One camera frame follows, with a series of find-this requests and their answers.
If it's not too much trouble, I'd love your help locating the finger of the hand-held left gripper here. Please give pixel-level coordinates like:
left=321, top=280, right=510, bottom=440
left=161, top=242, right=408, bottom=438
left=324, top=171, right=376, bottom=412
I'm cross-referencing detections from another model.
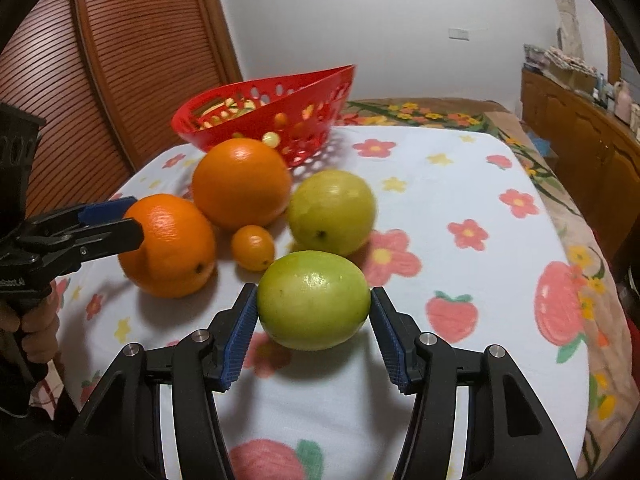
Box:
left=27, top=196, right=138, bottom=233
left=30, top=217, right=143, bottom=266

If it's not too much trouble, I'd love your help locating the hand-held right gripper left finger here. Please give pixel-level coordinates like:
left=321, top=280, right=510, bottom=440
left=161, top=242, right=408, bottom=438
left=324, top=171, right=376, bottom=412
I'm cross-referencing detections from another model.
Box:
left=62, top=283, right=260, bottom=480

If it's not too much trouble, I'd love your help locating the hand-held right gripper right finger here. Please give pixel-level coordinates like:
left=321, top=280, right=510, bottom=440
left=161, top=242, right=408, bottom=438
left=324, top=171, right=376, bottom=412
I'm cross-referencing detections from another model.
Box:
left=370, top=286, right=576, bottom=480

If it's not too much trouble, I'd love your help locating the large orange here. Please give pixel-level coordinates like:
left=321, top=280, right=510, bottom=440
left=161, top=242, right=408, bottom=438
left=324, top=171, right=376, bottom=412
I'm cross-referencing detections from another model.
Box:
left=118, top=193, right=218, bottom=299
left=192, top=138, right=293, bottom=232

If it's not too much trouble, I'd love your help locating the round green guava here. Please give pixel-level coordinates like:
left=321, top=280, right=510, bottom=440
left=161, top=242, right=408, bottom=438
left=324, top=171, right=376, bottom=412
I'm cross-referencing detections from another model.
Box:
left=256, top=250, right=372, bottom=351
left=287, top=170, right=377, bottom=257

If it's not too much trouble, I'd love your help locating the tiny tangerine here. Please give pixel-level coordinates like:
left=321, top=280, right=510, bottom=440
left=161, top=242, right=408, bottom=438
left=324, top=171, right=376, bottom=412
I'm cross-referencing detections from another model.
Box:
left=230, top=224, right=276, bottom=272

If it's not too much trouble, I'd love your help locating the red perforated plastic basket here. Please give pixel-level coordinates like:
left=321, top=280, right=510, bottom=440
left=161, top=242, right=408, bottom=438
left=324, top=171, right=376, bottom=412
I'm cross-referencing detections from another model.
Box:
left=171, top=64, right=357, bottom=168

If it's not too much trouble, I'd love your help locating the person's left hand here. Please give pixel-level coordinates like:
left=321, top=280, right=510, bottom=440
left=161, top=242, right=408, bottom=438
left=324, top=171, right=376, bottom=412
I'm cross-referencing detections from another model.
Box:
left=0, top=287, right=61, bottom=363

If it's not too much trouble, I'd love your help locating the white floral cloth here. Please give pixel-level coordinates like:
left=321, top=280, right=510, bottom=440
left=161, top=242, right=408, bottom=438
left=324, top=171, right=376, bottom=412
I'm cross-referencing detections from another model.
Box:
left=30, top=125, right=591, bottom=480

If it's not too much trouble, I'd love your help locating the louvered wooden wardrobe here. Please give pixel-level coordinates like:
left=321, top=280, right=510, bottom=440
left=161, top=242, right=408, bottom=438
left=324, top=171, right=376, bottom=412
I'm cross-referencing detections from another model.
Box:
left=0, top=0, right=246, bottom=241

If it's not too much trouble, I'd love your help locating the wooden sideboard cabinet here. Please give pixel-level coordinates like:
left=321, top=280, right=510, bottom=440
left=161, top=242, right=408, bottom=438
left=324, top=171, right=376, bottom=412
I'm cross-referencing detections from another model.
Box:
left=520, top=67, right=640, bottom=261

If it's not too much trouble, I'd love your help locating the patterned storage bag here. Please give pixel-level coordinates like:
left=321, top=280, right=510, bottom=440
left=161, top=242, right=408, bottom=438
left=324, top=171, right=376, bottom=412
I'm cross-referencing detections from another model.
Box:
left=522, top=44, right=548, bottom=73

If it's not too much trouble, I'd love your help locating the pink bottle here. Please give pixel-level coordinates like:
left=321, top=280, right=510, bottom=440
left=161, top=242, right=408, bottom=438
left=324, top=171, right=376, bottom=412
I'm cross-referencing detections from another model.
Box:
left=614, top=80, right=632, bottom=121

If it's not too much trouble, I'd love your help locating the beige curtain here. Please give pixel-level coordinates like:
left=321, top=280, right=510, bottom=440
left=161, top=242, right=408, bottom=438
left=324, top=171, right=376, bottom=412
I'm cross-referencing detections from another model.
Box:
left=547, top=0, right=586, bottom=61

